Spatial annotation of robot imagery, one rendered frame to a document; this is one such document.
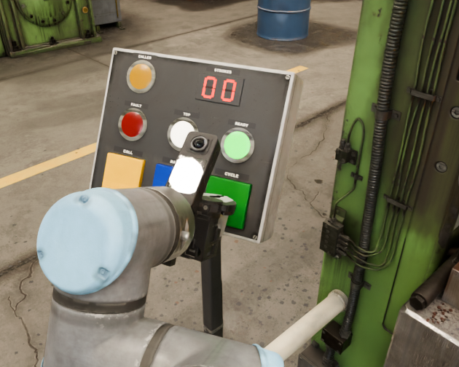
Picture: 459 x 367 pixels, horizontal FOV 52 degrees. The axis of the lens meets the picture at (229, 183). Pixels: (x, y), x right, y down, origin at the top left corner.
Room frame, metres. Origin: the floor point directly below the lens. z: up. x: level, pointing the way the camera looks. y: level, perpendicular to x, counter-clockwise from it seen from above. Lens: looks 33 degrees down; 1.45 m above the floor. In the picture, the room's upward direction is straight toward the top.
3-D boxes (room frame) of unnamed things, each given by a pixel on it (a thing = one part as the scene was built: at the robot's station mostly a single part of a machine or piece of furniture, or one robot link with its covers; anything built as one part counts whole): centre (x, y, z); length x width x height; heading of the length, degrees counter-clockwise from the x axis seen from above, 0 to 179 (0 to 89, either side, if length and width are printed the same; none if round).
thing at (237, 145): (0.67, -0.01, 1.09); 0.05 x 0.03 x 0.04; 42
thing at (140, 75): (0.79, 0.16, 1.16); 0.05 x 0.03 x 0.04; 42
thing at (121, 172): (0.71, 0.19, 1.01); 0.07 x 0.05 x 0.07; 67
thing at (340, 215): (0.79, -0.23, 0.80); 0.06 x 0.03 x 0.14; 42
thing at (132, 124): (0.75, 0.17, 1.09); 0.05 x 0.03 x 0.04; 42
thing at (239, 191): (0.63, 0.00, 1.01); 0.07 x 0.05 x 0.07; 67
